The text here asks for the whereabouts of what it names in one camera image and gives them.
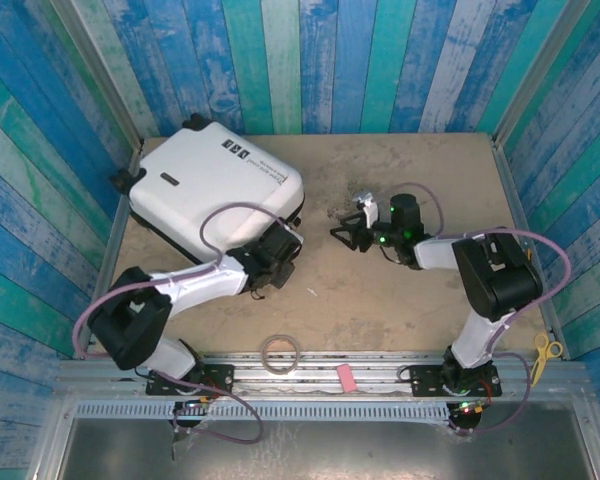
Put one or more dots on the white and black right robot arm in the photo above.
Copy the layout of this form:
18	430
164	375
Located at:
500	280

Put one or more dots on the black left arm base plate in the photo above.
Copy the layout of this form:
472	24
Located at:
220	375

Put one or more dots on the pink eraser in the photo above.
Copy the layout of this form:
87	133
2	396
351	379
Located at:
347	380

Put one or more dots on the yellow scissors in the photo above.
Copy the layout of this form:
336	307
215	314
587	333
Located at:
542	357

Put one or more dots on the yellow utility knife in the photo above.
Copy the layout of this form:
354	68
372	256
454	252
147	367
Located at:
528	253

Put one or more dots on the small circuit board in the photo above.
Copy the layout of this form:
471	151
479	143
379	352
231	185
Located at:
195	405
467	407

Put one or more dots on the white hard-shell suitcase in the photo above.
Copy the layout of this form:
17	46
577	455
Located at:
205	190

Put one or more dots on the aluminium mounting rail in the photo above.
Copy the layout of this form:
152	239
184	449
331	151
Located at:
380	372

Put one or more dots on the aluminium corner post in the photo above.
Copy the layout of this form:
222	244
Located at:
541	65
97	65

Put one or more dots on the steel sheet tray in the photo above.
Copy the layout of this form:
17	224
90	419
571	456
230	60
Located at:
380	450

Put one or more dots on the small white scrap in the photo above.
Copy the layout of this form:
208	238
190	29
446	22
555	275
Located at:
312	291

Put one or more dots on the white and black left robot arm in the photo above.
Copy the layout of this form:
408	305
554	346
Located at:
200	290

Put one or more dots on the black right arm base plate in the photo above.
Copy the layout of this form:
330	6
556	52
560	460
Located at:
425	380

